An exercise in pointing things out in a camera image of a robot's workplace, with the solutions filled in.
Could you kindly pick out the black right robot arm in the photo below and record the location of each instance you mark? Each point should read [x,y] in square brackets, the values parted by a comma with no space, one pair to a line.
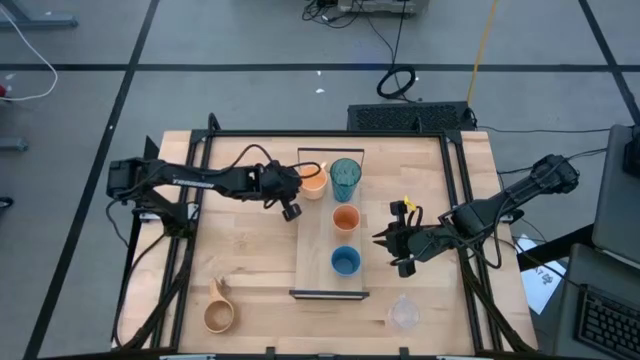
[520,195]

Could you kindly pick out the black table side brace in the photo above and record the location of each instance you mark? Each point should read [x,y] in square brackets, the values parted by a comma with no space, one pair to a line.
[151,150]
[555,250]

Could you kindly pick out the teal faceted glass tumbler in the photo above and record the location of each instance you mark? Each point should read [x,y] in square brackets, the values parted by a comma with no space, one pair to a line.
[345,175]

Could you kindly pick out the blue plastic cup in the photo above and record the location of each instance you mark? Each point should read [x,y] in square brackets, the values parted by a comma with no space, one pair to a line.
[346,261]

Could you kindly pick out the peach plastic tumbler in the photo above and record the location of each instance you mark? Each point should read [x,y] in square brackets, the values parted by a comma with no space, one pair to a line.
[346,219]

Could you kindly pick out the grey side desk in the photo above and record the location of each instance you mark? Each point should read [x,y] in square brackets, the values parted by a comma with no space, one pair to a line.
[570,310]

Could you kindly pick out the grey furniture foot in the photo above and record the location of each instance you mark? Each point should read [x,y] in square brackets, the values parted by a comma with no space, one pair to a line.
[12,144]

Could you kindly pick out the black keyboard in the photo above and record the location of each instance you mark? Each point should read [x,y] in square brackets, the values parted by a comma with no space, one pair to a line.
[610,325]

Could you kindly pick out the black vented computer case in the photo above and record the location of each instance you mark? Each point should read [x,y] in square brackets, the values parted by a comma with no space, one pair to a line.
[410,116]

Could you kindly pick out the grey power strip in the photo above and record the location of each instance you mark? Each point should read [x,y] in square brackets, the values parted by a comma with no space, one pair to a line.
[380,7]

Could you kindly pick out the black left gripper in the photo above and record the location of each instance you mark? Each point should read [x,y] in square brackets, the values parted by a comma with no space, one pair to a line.
[280,182]

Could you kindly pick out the yellow tag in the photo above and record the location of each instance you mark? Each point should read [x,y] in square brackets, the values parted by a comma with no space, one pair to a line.
[410,203]

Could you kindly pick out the grey flat panel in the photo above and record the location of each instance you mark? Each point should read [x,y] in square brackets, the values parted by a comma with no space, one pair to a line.
[615,210]

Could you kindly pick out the black metal table frame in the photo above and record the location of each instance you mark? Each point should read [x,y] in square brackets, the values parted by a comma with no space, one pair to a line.
[325,133]

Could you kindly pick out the white paper sheet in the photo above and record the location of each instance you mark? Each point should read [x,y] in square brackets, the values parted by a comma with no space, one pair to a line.
[542,290]

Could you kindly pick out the wooden shelf with black frame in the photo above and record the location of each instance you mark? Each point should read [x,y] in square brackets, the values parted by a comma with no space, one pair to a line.
[315,240]

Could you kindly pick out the grey furniture base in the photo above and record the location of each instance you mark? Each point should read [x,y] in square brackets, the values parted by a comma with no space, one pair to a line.
[45,22]

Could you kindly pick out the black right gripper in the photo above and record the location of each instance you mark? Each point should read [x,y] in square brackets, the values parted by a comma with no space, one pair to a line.
[415,240]

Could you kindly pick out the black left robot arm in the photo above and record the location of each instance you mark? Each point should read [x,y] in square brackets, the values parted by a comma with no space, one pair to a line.
[200,181]

